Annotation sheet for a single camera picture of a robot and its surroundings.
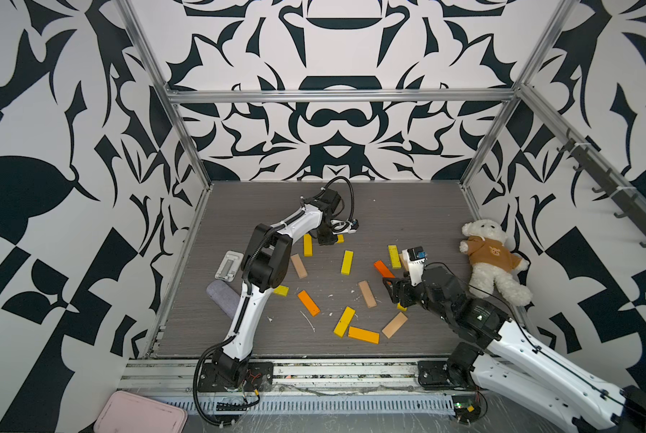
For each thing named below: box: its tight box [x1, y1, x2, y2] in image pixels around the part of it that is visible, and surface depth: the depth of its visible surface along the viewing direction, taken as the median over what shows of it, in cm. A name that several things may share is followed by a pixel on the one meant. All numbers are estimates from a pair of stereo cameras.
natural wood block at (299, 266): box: [290, 253, 308, 279], surface depth 96 cm
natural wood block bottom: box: [381, 311, 409, 340], surface depth 84 cm
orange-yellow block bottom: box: [348, 325, 380, 345], surface depth 83 cm
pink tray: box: [93, 390, 189, 433], surface depth 69 cm
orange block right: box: [373, 259, 396, 279], surface depth 96 cm
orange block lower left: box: [297, 289, 322, 317], surface depth 89 cm
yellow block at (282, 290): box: [273, 285, 290, 297], surface depth 91 cm
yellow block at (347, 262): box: [340, 249, 355, 276], surface depth 98 cm
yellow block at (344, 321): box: [332, 305, 356, 339], surface depth 85 cm
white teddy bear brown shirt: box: [459, 219, 534, 306], surface depth 91 cm
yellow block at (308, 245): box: [303, 233, 314, 258], surface depth 101 cm
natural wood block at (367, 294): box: [358, 279, 379, 309], surface depth 91 cm
